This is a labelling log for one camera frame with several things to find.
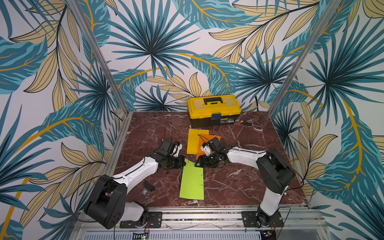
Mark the aluminium frame rail front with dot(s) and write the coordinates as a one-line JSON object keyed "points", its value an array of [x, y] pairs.
{"points": [[296, 222]]}

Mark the small black clip object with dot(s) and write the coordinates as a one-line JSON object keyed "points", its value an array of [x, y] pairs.
{"points": [[148, 188]]}

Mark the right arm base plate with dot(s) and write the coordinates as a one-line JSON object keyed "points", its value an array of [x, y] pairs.
{"points": [[258, 219]]}

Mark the left aluminium corner post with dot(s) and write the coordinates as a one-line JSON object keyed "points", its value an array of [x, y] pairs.
{"points": [[89, 35]]}

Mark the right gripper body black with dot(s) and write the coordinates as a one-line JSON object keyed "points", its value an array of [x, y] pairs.
{"points": [[208, 160]]}

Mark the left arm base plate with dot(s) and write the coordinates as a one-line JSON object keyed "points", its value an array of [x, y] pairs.
{"points": [[153, 220]]}

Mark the yellow black toolbox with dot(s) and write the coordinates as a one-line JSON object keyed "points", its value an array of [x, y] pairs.
{"points": [[213, 111]]}

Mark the yellow paper sheet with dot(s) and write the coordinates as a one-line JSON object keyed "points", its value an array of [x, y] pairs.
{"points": [[193, 140]]}

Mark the right aluminium corner post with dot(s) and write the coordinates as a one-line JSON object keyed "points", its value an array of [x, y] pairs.
{"points": [[318, 29]]}

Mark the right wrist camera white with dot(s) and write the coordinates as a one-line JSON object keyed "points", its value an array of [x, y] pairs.
{"points": [[206, 149]]}

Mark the small screwdriver yellow black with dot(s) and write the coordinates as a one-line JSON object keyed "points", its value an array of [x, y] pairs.
{"points": [[246, 123]]}

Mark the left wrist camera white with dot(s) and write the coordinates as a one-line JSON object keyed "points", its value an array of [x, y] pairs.
{"points": [[177, 149]]}

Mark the orange paper sheet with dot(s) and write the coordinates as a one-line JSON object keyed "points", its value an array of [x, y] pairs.
{"points": [[204, 139]]}

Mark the green paper sheet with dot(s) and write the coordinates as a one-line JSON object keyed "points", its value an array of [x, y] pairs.
{"points": [[192, 184]]}

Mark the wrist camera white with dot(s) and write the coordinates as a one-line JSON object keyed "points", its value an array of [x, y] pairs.
{"points": [[206, 149], [177, 149]]}

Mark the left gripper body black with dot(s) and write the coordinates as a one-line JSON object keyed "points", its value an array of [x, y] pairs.
{"points": [[175, 162]]}

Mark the aluminium corner post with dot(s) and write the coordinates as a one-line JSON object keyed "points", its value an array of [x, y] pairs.
{"points": [[89, 35], [318, 29]]}

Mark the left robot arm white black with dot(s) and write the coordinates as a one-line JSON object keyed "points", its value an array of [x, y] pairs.
{"points": [[107, 202]]}

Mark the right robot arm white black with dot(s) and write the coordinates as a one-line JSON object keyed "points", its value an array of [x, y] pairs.
{"points": [[275, 172]]}

